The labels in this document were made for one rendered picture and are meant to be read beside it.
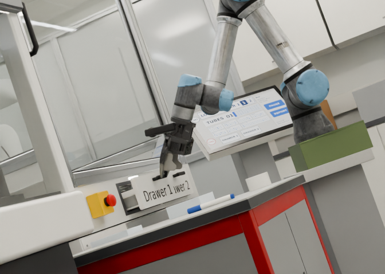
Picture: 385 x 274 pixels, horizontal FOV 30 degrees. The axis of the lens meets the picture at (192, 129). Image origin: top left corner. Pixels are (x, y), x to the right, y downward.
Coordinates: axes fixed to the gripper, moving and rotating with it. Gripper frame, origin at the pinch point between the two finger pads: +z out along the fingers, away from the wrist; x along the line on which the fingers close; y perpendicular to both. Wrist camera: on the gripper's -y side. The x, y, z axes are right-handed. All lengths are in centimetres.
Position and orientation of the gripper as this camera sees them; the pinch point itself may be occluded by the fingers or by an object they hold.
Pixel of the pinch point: (162, 173)
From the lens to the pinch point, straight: 250.3
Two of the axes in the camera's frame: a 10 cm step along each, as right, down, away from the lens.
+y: 9.1, 2.6, -3.3
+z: -2.3, 9.7, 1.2
